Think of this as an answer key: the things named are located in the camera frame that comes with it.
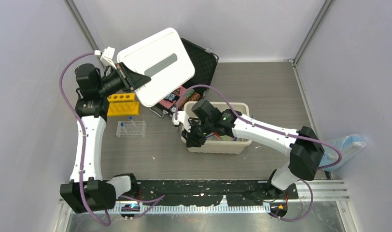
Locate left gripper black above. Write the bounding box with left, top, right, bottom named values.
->
left=97, top=62, right=150, bottom=97

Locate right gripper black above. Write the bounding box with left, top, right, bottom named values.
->
left=182, top=119, right=213, bottom=148

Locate beige plastic bin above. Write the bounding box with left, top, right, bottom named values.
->
left=183, top=101, right=252, bottom=154

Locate yellow test tube rack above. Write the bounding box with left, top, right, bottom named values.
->
left=107, top=93, right=140, bottom=116

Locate white bin lid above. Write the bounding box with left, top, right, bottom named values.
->
left=117, top=28, right=195, bottom=107

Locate clear plastic well plate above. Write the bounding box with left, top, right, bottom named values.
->
left=116, top=121, right=146, bottom=138

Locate white squeeze bottle red cap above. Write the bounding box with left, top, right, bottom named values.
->
left=213, top=132, right=224, bottom=141

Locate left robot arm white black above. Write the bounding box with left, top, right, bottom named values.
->
left=60, top=63, right=151, bottom=214

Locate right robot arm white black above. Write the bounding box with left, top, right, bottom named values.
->
left=173, top=100, right=324, bottom=198

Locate black poker chip case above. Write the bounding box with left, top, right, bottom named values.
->
left=150, top=38, right=219, bottom=118

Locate blue plastic bag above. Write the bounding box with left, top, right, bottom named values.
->
left=320, top=134, right=367, bottom=172

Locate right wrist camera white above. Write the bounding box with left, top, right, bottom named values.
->
left=172, top=111, right=190, bottom=131

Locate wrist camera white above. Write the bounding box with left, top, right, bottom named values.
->
left=172, top=111, right=190, bottom=131
left=94, top=46, right=116, bottom=69

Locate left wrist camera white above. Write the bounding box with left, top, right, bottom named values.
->
left=94, top=46, right=116, bottom=69

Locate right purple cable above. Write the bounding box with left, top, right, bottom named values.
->
left=174, top=84, right=343, bottom=223

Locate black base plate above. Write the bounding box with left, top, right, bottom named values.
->
left=123, top=180, right=298, bottom=206

